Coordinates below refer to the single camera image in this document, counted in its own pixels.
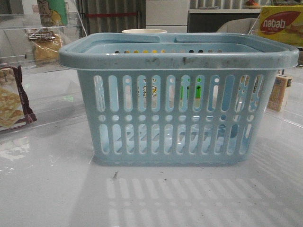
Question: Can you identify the yellow nabati wafer box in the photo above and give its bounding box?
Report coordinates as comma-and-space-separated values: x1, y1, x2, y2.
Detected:
255, 5, 303, 47

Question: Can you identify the green cartoon snack bag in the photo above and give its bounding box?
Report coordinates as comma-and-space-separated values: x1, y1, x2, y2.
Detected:
37, 0, 68, 26

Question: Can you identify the cracker package brown wrapper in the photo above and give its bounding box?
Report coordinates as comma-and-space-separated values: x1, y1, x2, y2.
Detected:
0, 66, 37, 131

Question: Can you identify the clear acrylic shelf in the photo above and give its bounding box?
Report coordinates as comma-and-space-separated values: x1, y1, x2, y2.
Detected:
0, 10, 86, 132
246, 16, 303, 128

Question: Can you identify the small beige carton box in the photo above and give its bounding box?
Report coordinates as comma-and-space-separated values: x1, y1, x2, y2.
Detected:
267, 75, 292, 112

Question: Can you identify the clear acrylic right shelf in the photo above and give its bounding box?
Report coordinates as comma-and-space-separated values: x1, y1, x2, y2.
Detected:
246, 16, 303, 128

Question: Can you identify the clear acrylic left shelf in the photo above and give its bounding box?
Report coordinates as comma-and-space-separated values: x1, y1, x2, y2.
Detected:
0, 10, 86, 132

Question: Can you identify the beige armchair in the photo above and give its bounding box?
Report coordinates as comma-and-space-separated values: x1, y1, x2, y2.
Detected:
217, 18, 259, 34

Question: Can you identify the dark shelf unit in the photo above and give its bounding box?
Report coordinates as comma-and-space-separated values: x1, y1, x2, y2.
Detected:
187, 9, 260, 33

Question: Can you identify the white drawer cabinet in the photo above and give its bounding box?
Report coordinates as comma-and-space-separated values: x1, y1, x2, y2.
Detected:
145, 0, 190, 33

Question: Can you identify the light blue plastic basket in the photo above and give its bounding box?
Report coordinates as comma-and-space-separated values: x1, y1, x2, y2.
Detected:
59, 33, 299, 164

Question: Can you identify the packaged bread clear wrapper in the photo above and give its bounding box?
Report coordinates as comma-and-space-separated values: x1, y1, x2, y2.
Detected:
26, 27, 63, 65

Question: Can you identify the white paper cup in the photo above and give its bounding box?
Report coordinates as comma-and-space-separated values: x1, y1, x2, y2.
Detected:
122, 28, 167, 35

